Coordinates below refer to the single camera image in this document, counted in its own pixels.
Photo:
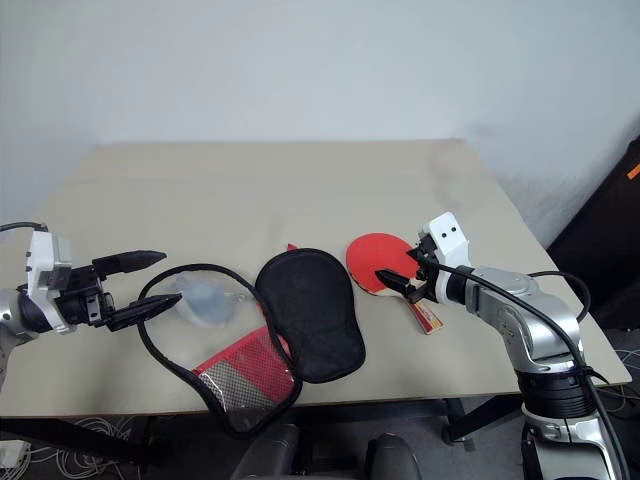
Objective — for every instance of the red black paddle case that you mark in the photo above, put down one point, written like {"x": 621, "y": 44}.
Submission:
{"x": 312, "y": 320}

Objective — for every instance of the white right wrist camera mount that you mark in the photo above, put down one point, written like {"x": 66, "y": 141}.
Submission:
{"x": 450, "y": 240}

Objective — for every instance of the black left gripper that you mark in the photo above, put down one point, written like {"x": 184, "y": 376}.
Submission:
{"x": 82, "y": 300}

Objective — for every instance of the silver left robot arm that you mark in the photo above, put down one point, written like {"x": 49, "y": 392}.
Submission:
{"x": 11, "y": 320}

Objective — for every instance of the black table leg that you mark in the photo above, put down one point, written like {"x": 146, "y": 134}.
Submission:
{"x": 75, "y": 437}
{"x": 480, "y": 415}

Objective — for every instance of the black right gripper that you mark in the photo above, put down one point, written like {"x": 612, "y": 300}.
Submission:
{"x": 429, "y": 287}

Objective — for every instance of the red table tennis paddle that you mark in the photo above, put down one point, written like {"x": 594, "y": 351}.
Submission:
{"x": 372, "y": 260}

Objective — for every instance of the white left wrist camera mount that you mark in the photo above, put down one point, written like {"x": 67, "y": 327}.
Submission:
{"x": 44, "y": 270}

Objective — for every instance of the dark rounded shape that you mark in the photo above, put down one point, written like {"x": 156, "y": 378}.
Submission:
{"x": 270, "y": 452}
{"x": 395, "y": 457}

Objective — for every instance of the black cabinet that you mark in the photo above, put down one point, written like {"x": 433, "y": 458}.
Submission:
{"x": 605, "y": 240}

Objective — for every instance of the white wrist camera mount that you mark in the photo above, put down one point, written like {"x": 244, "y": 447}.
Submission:
{"x": 44, "y": 270}
{"x": 450, "y": 240}

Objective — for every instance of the white plug box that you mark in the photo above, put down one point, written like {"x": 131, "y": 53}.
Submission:
{"x": 11, "y": 455}

